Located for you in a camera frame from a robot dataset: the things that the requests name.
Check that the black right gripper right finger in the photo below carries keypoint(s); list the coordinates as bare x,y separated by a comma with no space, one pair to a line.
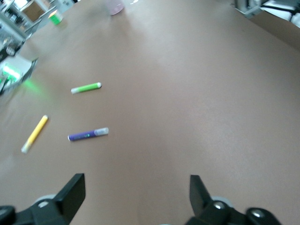
199,197

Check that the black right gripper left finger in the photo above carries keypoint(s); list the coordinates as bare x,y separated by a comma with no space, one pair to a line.
70,192

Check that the purple marker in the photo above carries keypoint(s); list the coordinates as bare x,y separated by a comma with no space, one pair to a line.
82,136

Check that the yellow marker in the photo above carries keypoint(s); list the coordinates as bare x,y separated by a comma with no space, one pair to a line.
36,132

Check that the brown table cover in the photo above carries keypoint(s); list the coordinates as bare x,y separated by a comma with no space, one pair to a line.
187,93

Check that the green marker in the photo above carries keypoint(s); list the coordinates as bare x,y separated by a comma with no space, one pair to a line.
86,88

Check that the colourful puzzle cube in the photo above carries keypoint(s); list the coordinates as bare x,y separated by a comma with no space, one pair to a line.
55,18

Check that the brown cardboard box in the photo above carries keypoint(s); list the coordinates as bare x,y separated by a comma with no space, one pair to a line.
35,10

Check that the pink plastic cup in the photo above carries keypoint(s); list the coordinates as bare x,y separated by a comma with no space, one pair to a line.
116,7

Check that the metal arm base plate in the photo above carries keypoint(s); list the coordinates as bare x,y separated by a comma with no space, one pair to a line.
29,69

